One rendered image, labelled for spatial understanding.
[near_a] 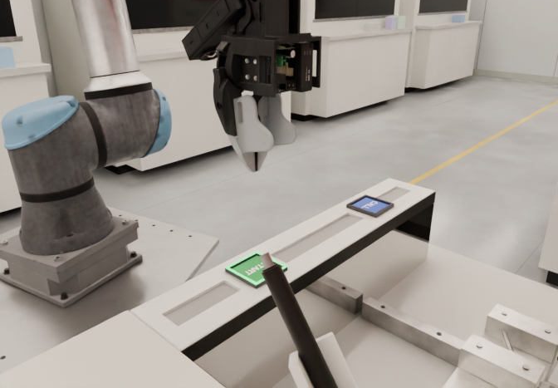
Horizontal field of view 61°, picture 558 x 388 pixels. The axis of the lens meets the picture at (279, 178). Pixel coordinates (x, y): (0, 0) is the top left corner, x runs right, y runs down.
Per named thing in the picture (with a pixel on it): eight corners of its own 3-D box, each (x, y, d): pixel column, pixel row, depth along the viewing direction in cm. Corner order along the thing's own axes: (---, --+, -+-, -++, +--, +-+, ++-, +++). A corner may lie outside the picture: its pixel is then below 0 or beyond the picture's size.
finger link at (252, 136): (264, 189, 49) (263, 101, 46) (227, 175, 53) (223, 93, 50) (285, 181, 51) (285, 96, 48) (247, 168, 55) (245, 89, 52)
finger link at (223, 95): (224, 139, 49) (221, 52, 46) (215, 136, 50) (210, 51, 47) (256, 130, 53) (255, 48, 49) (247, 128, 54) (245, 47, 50)
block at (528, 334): (560, 349, 58) (565, 329, 57) (552, 364, 55) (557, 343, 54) (493, 320, 63) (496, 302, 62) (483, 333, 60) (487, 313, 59)
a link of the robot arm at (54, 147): (9, 183, 80) (-14, 104, 76) (88, 163, 88) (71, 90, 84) (26, 201, 72) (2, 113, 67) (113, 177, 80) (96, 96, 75)
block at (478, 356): (540, 386, 52) (545, 365, 51) (531, 405, 50) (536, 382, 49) (468, 351, 57) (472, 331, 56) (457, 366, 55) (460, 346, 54)
